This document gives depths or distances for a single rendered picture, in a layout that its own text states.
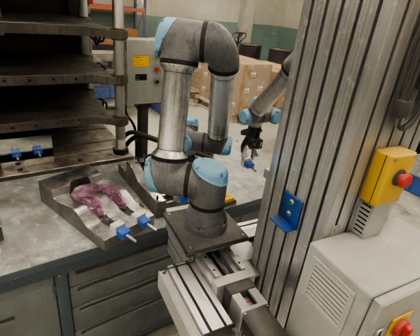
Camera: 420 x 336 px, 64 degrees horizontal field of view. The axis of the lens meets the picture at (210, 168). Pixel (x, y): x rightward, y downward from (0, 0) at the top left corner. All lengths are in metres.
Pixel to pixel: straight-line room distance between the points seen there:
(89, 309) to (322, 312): 1.16
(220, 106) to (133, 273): 0.96
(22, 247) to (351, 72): 1.29
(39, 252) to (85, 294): 0.33
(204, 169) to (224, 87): 0.26
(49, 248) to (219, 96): 0.89
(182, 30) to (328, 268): 0.72
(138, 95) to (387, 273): 1.82
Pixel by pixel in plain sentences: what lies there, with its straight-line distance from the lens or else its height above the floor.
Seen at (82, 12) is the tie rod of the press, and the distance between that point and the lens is 2.67.
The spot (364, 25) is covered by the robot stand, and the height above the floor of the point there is 1.71.
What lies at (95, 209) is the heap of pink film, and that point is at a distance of 1.51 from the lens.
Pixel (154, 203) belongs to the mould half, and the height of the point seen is 0.87.
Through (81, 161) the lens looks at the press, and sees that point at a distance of 2.16.
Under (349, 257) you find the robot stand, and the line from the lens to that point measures 0.86.
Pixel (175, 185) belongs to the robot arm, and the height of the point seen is 1.21.
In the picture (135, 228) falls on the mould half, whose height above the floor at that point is 0.84.
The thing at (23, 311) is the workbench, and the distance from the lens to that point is 1.65.
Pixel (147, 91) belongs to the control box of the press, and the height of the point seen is 1.15.
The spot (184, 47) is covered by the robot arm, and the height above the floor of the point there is 1.60.
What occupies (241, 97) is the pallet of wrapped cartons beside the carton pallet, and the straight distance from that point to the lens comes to 5.47.
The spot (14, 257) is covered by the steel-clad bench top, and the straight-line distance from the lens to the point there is 1.48.
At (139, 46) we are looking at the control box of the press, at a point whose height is 1.44.
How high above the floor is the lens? 1.72
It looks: 26 degrees down
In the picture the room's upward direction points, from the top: 6 degrees clockwise
